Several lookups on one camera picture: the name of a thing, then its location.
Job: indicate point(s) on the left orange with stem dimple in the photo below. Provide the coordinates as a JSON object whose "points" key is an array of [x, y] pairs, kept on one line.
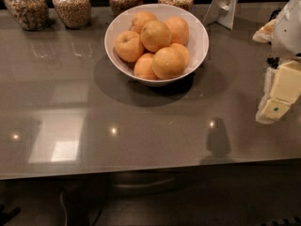
{"points": [[129, 46]]}

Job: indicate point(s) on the white ceramic bowl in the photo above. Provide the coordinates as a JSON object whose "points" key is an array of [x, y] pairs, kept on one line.
{"points": [[197, 45]]}

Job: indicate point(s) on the right partly hidden orange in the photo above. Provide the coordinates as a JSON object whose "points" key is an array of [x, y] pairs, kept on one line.
{"points": [[183, 50]]}

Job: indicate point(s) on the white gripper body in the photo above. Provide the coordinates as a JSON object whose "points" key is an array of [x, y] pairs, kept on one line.
{"points": [[288, 32]]}

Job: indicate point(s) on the far left glass jar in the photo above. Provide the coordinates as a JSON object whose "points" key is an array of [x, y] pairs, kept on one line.
{"points": [[31, 15]]}

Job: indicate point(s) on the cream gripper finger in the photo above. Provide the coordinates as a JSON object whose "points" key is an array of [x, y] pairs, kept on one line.
{"points": [[268, 83], [285, 91]]}

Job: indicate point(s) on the white stand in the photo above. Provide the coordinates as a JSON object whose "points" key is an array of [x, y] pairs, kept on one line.
{"points": [[221, 12]]}

